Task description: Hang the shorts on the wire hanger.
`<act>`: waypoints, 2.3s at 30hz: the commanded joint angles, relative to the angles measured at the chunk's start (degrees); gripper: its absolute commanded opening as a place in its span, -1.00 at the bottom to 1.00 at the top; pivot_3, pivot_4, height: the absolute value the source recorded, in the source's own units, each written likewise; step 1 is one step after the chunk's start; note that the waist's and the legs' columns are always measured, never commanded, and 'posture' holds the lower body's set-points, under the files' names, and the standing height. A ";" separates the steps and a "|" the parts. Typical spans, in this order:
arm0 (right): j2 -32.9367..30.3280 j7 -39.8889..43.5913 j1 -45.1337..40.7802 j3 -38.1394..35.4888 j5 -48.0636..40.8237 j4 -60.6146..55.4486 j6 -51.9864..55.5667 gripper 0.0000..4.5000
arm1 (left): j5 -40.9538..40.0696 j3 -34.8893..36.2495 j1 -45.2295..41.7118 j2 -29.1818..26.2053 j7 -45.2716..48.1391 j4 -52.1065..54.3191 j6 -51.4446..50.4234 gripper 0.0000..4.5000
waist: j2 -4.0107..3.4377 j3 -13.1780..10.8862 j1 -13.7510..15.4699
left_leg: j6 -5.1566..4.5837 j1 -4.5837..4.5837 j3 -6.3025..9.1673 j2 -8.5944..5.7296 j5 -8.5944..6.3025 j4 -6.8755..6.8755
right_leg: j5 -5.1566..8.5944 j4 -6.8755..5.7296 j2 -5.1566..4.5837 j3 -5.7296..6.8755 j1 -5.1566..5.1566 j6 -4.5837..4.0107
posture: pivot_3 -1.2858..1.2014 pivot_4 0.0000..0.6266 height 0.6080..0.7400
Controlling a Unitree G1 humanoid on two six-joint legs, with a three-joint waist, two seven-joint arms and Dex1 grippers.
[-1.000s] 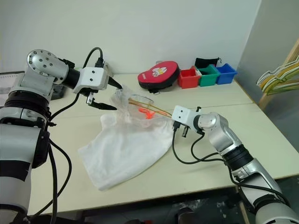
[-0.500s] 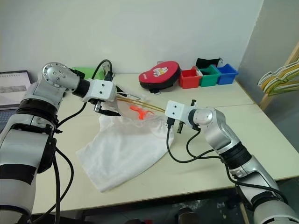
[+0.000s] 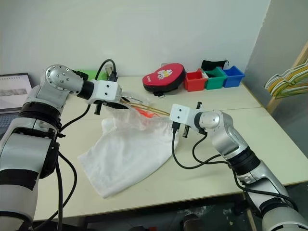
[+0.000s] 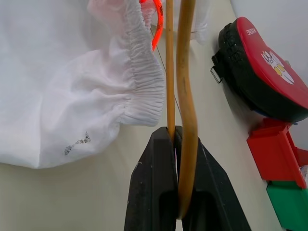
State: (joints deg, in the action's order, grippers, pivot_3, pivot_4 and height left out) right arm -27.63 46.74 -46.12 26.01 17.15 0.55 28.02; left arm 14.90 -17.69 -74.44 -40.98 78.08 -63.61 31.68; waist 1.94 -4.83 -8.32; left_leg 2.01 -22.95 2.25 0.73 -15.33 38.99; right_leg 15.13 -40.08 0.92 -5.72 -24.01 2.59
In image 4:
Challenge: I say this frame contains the white elastic-waist shorts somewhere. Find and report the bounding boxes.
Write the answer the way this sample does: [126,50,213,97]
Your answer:
[0,0,209,170]

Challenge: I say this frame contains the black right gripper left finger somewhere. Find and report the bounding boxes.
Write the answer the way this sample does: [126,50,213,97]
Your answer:
[123,126,180,231]

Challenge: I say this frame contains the thin grey wire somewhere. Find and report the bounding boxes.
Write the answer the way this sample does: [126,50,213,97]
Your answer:
[149,28,181,116]

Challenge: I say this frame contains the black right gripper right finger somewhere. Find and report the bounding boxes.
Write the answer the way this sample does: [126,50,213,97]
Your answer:
[174,125,252,231]

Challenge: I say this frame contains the green plastic storage bin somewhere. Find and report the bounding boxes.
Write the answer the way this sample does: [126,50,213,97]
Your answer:
[266,180,308,231]

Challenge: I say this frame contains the yellow rubber band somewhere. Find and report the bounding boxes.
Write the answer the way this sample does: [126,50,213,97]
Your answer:
[165,0,200,220]

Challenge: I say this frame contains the red and black boxing pad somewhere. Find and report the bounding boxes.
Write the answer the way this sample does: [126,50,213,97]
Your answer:
[210,16,308,126]

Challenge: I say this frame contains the red plastic storage bin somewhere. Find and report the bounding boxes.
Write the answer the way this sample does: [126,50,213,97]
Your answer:
[246,117,308,190]

